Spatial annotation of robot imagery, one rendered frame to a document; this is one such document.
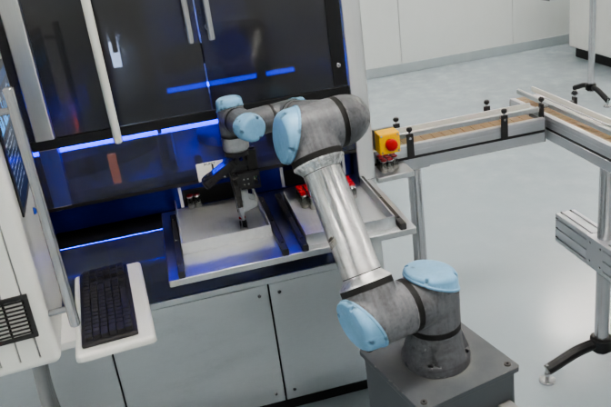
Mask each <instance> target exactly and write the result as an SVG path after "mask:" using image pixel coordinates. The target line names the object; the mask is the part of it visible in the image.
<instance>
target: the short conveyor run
mask: <svg viewBox="0 0 611 407"><path fill-rule="evenodd" d="M484 104H485V105H486V106H484V112H480V113H475V114H466V115H461V116H457V117H452V118H447V119H443V120H437V121H433V122H428V123H423V124H415V125H410V126H405V127H400V123H398V121H399V118H398V117H394V118H393V121H394V122H395V124H393V126H394V128H395V129H396V130H397V131H398V132H399V137H400V148H401V151H400V152H397V153H395V154H397V160H398V162H401V161H403V162H404V163H406V164H407V165H408V166H409V167H410V168H411V169H413V168H417V167H422V166H427V165H431V164H440V163H443V162H448V161H453V160H457V159H462V158H467V157H471V156H476V155H480V154H488V153H493V152H497V151H502V150H506V149H511V148H516V147H519V146H524V145H529V144H537V143H542V142H545V141H546V120H545V118H544V117H539V116H537V115H535V114H533V113H537V112H539V107H538V106H537V107H532V108H530V103H526V104H518V105H513V106H508V107H504V108H499V109H494V110H490V105H489V100H487V99H486V100H485V101H484ZM513 111H514V112H513ZM471 119H472V120H471ZM462 121H463V122H462ZM429 127H430V128H429Z"/></svg>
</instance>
